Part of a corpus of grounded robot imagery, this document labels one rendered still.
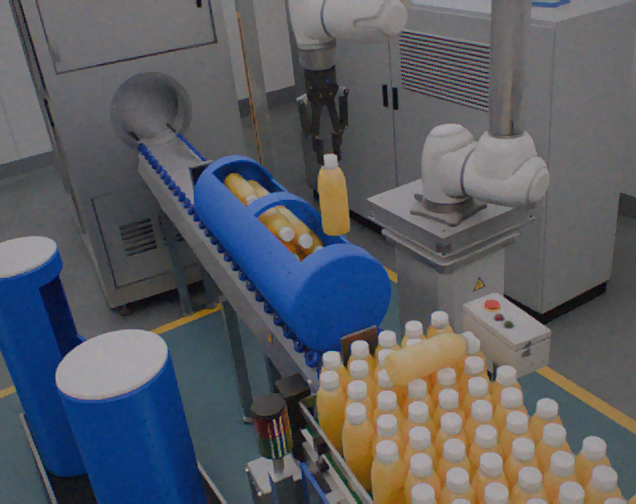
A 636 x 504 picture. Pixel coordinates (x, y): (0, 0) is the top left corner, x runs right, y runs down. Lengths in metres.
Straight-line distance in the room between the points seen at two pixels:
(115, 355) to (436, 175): 1.05
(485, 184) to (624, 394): 1.49
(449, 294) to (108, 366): 1.04
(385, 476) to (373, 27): 0.88
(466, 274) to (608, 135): 1.43
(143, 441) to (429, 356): 0.76
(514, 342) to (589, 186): 1.93
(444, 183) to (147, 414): 1.07
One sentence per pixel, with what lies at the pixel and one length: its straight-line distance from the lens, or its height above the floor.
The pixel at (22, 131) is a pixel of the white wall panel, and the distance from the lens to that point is 6.63.
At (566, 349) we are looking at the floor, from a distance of 3.52.
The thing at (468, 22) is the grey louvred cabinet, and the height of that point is 1.40.
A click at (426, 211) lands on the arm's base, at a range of 2.26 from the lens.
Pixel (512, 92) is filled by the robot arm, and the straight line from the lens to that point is 2.02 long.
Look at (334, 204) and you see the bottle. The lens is 1.78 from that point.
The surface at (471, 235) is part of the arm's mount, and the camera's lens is 2.22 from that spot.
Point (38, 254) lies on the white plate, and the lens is 2.56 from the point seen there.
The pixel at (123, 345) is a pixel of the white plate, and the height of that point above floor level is 1.04.
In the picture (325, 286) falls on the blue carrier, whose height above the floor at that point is 1.16.
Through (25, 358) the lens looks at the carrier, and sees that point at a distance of 2.65.
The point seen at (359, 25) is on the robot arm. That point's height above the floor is 1.78.
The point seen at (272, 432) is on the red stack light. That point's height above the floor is 1.22.
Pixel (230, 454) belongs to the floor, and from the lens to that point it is 3.06.
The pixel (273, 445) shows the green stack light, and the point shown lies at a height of 1.19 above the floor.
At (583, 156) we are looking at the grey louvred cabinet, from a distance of 3.40.
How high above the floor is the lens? 2.07
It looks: 28 degrees down
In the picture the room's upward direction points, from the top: 7 degrees counter-clockwise
